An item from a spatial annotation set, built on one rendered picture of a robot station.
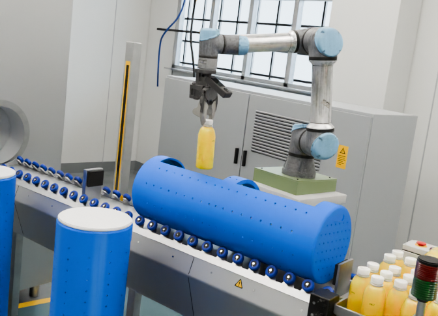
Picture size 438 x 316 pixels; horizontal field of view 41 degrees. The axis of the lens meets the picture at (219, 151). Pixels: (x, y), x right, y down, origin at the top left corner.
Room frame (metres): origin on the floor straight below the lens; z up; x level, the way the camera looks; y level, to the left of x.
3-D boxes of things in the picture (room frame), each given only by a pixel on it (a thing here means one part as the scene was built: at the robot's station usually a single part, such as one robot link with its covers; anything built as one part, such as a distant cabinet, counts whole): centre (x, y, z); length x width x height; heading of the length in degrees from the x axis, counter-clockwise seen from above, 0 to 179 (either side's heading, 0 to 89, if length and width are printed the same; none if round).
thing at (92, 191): (2.75, 0.58, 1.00); 0.10 x 0.04 x 0.15; 143
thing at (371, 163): (4.50, -0.36, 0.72); 2.15 x 0.54 x 1.45; 42
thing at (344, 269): (1.94, -0.47, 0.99); 0.10 x 0.02 x 0.12; 143
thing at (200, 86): (2.27, 0.09, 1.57); 0.09 x 0.08 x 0.12; 56
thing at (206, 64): (2.26, 0.09, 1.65); 0.08 x 0.08 x 0.05
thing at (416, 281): (1.42, -0.56, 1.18); 0.06 x 0.06 x 0.05
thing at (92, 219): (2.14, 0.43, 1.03); 0.28 x 0.28 x 0.01
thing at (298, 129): (2.57, -0.37, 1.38); 0.13 x 0.12 x 0.14; 22
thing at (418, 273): (1.42, -0.56, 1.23); 0.06 x 0.06 x 0.04
